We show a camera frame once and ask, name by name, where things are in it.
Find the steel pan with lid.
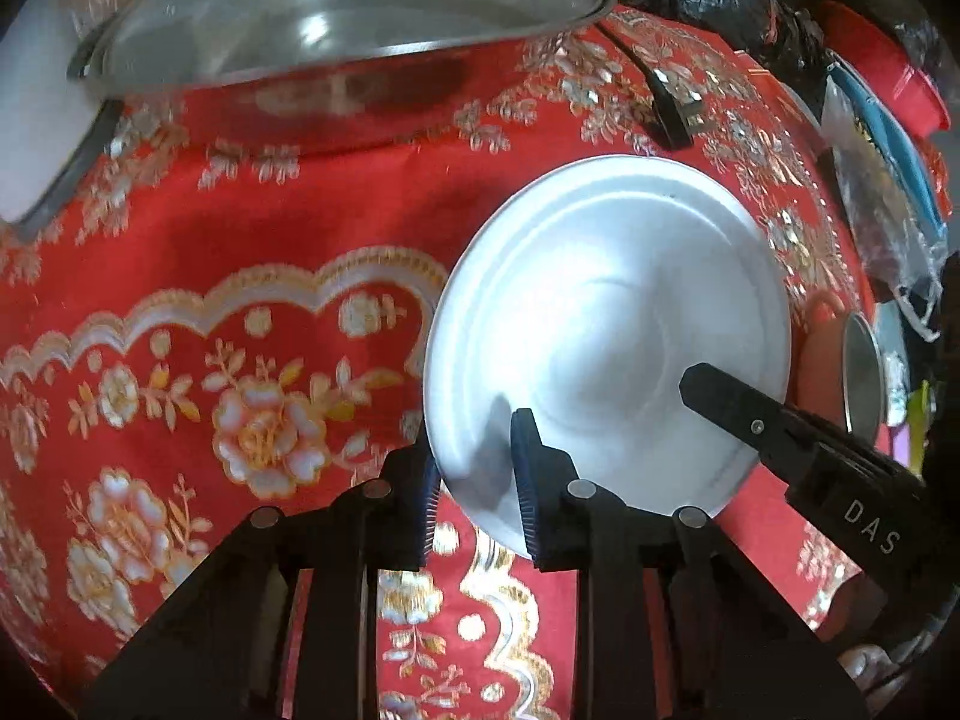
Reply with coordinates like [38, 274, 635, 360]
[68, 0, 615, 153]

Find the white electric kettle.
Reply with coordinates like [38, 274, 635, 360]
[2, 0, 124, 244]

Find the clear plastic bag with items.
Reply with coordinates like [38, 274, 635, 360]
[820, 60, 947, 343]

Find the red floral tablecloth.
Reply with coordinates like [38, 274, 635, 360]
[2, 10, 875, 715]

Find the black pan handle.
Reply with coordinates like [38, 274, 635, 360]
[599, 23, 711, 151]

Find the red plastic basin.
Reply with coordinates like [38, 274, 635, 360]
[814, 0, 952, 138]

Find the large white plate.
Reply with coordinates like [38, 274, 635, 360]
[423, 154, 791, 551]

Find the orange cup with steel rim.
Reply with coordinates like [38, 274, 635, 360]
[794, 291, 887, 445]

